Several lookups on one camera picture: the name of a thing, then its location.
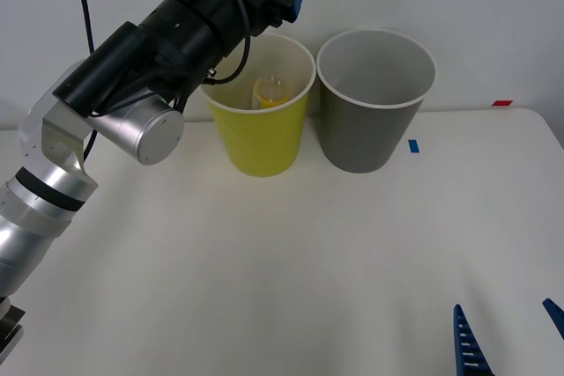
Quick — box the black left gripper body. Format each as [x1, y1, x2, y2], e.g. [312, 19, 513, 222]
[193, 0, 273, 54]

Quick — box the grey plastic bin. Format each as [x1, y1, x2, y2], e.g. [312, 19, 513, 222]
[315, 28, 437, 174]

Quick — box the yellow-green plastic bin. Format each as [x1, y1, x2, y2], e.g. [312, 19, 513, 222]
[198, 32, 317, 179]

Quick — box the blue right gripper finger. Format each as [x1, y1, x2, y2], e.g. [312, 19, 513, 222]
[542, 298, 564, 337]
[452, 303, 495, 376]

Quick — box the yellow label plastic bottle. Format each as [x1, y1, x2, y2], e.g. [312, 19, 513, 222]
[251, 75, 290, 109]

